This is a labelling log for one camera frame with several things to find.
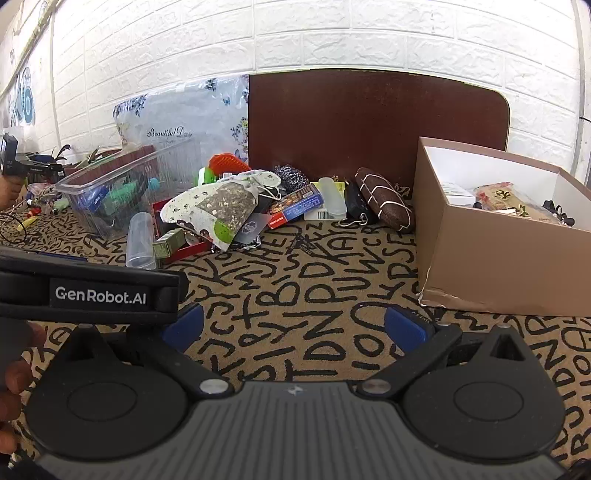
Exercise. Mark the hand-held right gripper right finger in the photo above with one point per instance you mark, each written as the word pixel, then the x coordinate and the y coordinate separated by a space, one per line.
pixel 406 323

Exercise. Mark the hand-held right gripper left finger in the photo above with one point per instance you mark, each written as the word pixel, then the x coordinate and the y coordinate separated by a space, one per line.
pixel 187 325

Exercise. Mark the clear plastic tube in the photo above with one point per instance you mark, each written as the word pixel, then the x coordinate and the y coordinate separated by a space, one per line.
pixel 141 240

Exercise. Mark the small green box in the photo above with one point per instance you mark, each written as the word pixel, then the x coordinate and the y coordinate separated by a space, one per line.
pixel 168 244

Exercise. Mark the brown cardboard box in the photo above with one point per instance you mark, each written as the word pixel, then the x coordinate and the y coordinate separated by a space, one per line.
pixel 485 258

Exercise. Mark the white spotted snack bag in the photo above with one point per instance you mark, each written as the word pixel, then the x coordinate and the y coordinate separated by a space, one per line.
pixel 226 203

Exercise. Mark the brown wooden desktop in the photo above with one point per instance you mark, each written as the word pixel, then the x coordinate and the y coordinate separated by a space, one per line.
pixel 369 124

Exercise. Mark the person's left hand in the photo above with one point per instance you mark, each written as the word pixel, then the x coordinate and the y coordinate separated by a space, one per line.
pixel 16 350

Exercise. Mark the red tray box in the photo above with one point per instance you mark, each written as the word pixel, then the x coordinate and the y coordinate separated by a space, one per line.
pixel 187 252

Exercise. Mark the blue packet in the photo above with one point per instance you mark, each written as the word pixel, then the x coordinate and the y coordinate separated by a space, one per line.
pixel 94 201

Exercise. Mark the light green marker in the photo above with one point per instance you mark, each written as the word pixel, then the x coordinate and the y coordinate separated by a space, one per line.
pixel 29 221

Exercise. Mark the green packet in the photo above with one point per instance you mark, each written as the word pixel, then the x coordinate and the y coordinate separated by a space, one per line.
pixel 120 196

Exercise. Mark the clear plastic container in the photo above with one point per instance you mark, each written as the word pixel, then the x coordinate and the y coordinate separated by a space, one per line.
pixel 83 184

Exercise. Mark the letter-printed tablecloth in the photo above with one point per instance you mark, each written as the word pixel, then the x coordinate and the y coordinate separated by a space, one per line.
pixel 314 295

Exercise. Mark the white dotted shoe insole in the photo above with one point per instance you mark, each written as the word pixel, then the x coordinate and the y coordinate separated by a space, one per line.
pixel 184 203

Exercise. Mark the brown leather notebook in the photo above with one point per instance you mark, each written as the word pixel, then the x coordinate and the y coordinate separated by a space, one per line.
pixel 383 198

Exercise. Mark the black pouch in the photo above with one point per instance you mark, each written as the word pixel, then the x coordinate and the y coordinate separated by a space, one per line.
pixel 358 203

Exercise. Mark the white packet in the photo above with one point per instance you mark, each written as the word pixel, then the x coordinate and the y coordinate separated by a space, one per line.
pixel 455 191

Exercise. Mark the black handheld device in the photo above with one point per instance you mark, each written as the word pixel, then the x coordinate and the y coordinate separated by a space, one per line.
pixel 9 154

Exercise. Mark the translucent plastic case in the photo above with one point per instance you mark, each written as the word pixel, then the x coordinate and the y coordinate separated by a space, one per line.
pixel 330 194

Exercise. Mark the yellow packet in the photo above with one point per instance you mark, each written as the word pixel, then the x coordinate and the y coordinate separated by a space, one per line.
pixel 339 184

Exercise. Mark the beige snack packet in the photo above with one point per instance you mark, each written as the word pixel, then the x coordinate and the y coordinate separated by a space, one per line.
pixel 501 196

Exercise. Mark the colourful playing card box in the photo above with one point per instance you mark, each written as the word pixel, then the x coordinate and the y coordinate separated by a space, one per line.
pixel 295 205

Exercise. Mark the orange silicone brush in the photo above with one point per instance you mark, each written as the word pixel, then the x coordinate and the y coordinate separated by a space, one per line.
pixel 226 162

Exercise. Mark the steel wool scrubber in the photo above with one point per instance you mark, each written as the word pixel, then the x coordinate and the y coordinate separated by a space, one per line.
pixel 291 177

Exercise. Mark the floral plastic bag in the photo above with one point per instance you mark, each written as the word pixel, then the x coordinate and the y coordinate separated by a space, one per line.
pixel 184 120

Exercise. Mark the small black clip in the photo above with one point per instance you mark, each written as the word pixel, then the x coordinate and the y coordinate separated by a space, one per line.
pixel 556 210

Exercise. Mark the blue wall sticker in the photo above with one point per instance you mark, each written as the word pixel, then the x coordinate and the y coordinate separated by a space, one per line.
pixel 25 99

